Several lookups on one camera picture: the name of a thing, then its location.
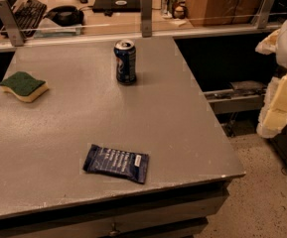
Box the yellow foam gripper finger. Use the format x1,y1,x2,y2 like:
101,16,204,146
256,74,287,139
255,30,280,55

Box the green and yellow sponge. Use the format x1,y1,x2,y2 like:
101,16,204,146
0,71,49,103

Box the brown cardboard box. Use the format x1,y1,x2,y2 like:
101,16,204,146
186,0,262,27

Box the small round figurine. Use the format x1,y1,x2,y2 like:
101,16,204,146
174,6,186,19

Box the blue soda can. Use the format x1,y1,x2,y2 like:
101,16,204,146
113,40,136,84

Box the table drawer front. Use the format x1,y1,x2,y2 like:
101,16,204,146
0,181,228,238

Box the dark blue snack packet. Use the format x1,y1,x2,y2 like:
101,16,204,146
82,145,149,184

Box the black laptop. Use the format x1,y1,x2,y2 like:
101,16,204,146
92,0,140,13

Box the black headphones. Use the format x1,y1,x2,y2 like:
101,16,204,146
46,6,84,27

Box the black keyboard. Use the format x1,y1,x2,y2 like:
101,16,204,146
7,0,47,38

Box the metal bracket right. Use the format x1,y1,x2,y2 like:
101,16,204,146
255,0,275,29

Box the metal bracket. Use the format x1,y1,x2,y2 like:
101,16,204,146
255,0,275,29
140,0,152,38
0,0,25,47

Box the metal bracket middle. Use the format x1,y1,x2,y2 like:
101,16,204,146
140,0,152,38

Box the metal bracket left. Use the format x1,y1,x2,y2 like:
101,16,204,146
0,0,25,47

